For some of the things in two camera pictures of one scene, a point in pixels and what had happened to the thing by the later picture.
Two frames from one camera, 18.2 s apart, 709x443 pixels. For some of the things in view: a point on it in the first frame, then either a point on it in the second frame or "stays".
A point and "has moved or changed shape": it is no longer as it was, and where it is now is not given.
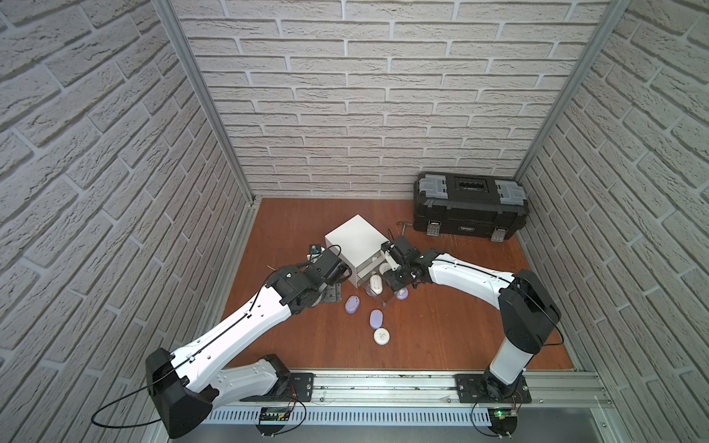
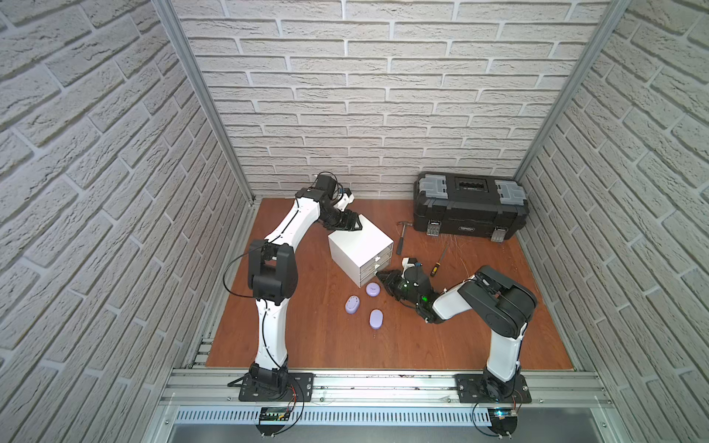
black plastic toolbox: [469, 205] stays
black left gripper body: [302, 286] -> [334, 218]
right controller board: [503, 420] stays
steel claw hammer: [404, 224] stays
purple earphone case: [352, 305] stays
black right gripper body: [398, 279] -> [401, 286]
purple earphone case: [376, 318] stays
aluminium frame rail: [382, 389] stays
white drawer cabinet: [359, 245] has moved or changed shape
